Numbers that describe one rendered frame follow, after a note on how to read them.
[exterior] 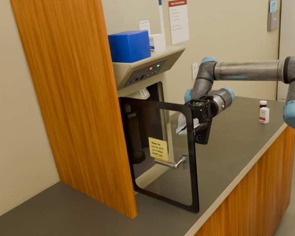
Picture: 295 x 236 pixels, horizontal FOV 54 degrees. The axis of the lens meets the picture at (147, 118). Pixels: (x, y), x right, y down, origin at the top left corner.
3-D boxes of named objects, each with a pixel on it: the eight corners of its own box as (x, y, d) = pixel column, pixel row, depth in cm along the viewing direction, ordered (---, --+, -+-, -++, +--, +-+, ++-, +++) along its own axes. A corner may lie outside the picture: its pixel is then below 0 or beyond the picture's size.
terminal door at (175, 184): (133, 188, 117) (117, 95, 102) (200, 214, 98) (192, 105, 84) (131, 190, 116) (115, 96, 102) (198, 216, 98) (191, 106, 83)
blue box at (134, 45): (111, 62, 99) (106, 35, 95) (130, 55, 105) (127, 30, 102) (131, 63, 92) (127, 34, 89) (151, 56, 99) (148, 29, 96)
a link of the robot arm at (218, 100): (206, 112, 112) (226, 114, 107) (200, 116, 109) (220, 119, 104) (205, 93, 109) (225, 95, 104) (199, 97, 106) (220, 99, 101)
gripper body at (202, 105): (182, 104, 98) (200, 93, 106) (184, 127, 101) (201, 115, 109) (202, 106, 93) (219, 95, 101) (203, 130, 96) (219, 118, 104)
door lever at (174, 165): (162, 157, 98) (162, 151, 97) (186, 164, 93) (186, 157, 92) (153, 165, 95) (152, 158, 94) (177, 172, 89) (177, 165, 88)
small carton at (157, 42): (147, 52, 109) (145, 35, 107) (158, 49, 111) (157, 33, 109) (155, 53, 105) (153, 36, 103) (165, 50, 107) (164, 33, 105)
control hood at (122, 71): (110, 91, 102) (105, 63, 98) (165, 69, 123) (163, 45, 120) (134, 94, 94) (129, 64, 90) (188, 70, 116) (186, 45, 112)
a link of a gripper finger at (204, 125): (185, 126, 94) (198, 117, 100) (186, 131, 95) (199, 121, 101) (198, 128, 91) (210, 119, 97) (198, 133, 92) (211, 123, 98)
